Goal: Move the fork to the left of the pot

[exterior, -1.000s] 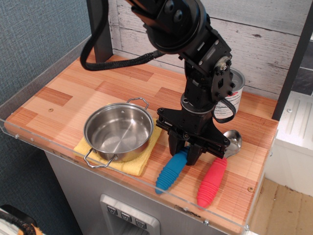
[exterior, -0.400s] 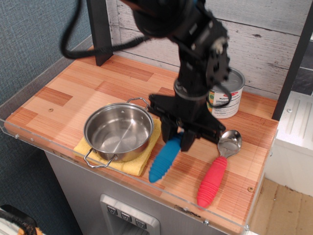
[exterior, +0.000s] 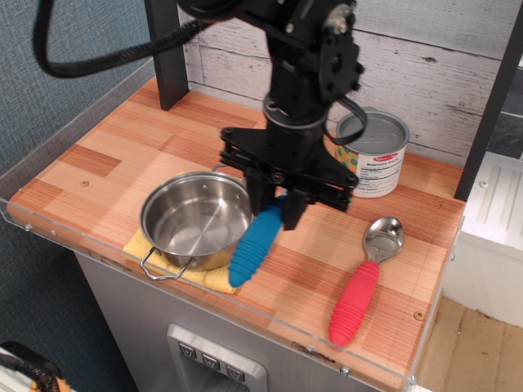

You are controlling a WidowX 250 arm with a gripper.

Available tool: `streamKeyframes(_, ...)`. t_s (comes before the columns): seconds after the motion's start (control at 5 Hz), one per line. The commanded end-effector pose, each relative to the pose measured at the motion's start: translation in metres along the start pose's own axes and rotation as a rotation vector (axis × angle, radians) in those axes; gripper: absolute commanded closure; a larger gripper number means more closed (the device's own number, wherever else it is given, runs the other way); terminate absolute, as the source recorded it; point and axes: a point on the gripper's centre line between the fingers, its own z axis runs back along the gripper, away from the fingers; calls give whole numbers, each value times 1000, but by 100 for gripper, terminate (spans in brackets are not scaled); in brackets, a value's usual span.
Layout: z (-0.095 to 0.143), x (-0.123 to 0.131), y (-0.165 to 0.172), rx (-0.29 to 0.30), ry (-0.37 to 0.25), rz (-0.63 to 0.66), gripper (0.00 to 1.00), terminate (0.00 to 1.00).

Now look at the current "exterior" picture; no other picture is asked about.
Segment toy food can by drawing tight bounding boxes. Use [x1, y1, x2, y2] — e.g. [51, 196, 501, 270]
[334, 107, 410, 198]

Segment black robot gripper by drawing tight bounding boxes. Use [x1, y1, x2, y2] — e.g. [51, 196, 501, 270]
[221, 97, 357, 230]

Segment yellow folded cloth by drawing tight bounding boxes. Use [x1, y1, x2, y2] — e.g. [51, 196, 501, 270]
[124, 231, 237, 294]

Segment blue handled fork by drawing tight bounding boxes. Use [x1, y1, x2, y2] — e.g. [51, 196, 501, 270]
[228, 195, 286, 287]

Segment orange object at corner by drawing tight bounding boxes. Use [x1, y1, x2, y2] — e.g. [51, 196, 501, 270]
[56, 378, 74, 392]

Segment silver dispenser button panel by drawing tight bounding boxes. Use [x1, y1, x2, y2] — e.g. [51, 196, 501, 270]
[167, 323, 269, 391]

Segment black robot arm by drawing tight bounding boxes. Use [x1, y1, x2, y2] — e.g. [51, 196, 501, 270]
[180, 1, 367, 230]

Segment stainless steel pot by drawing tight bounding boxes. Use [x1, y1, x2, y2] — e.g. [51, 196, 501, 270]
[139, 164, 253, 281]

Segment dark grey right post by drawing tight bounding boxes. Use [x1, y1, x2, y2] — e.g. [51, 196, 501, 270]
[454, 0, 523, 202]

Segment red handled spoon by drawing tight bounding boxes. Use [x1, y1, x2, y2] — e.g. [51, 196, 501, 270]
[329, 216, 405, 347]

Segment black braided cable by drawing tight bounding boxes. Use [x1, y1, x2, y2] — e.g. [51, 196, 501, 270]
[32, 0, 213, 79]

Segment white side cabinet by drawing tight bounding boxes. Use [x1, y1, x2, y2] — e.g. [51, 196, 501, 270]
[442, 153, 522, 327]

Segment grey toy kitchen cabinet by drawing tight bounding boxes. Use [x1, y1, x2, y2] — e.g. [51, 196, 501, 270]
[76, 254, 372, 391]

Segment clear acrylic guard rail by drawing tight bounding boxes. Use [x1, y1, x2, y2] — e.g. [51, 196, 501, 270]
[1, 114, 463, 391]

